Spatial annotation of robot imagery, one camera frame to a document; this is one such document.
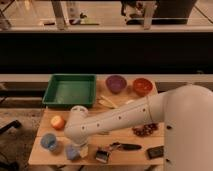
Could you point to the green plastic tray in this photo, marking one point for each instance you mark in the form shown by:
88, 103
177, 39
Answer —
67, 90

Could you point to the bunch of dark grapes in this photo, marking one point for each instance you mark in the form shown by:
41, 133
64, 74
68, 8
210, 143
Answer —
145, 130

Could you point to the metal fork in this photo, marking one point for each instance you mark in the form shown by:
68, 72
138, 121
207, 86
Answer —
104, 133

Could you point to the red bowl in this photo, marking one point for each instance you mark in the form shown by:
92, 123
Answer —
142, 86

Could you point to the small metal clip box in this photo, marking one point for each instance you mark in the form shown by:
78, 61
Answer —
102, 155

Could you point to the purple bowl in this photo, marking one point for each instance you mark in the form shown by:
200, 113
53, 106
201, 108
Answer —
116, 83

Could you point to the banana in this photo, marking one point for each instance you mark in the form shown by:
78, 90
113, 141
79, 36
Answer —
106, 102

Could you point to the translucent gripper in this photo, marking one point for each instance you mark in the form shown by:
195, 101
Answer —
83, 150

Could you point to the red yellow apple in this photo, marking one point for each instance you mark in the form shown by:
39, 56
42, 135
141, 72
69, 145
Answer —
57, 122

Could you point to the blue plastic cup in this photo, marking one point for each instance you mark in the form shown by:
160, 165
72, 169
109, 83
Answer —
49, 142

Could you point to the blue sponge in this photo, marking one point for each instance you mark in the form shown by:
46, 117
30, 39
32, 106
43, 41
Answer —
72, 152

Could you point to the black handled brush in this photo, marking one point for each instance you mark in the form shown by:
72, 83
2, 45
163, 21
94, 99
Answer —
125, 146

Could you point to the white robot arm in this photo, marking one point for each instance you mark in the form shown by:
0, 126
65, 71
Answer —
187, 115

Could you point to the black rectangular case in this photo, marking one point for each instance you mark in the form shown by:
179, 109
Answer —
155, 152

